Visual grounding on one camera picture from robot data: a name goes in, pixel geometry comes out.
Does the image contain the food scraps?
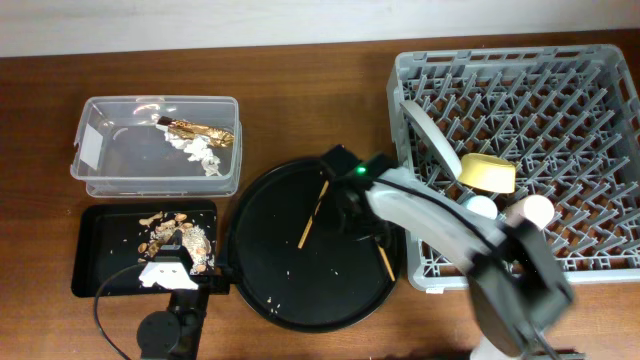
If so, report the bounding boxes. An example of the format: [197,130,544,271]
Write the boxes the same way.
[137,212,215,275]

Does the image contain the white tissue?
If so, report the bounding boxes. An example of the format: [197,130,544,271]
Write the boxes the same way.
[164,132,221,176]

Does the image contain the wooden chopstick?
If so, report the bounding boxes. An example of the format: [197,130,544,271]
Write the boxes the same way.
[377,245,396,282]
[297,180,329,249]

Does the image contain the grey plate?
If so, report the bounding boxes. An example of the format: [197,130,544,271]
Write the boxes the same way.
[400,100,462,180]

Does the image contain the yellow bowl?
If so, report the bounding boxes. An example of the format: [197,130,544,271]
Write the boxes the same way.
[457,153,516,194]

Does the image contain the blue cup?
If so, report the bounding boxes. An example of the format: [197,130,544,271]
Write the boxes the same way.
[462,195,498,220]

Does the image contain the pink cup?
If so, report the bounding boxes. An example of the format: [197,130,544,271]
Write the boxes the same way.
[505,195,555,230]

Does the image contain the gold foil wrapper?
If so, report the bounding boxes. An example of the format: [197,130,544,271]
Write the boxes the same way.
[156,116,235,148]

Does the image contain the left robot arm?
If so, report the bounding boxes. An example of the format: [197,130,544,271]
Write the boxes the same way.
[137,230,230,359]

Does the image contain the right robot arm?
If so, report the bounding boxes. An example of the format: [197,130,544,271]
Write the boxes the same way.
[318,145,575,359]

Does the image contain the grey dishwasher rack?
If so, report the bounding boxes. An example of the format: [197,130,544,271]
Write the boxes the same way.
[386,44,639,284]

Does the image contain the black rectangular tray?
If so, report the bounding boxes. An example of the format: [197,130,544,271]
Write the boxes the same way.
[71,200,217,298]

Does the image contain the clear plastic bin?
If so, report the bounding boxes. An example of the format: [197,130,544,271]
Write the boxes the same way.
[70,95,242,198]

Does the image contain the round black tray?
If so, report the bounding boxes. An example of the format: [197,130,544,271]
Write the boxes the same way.
[219,157,406,332]

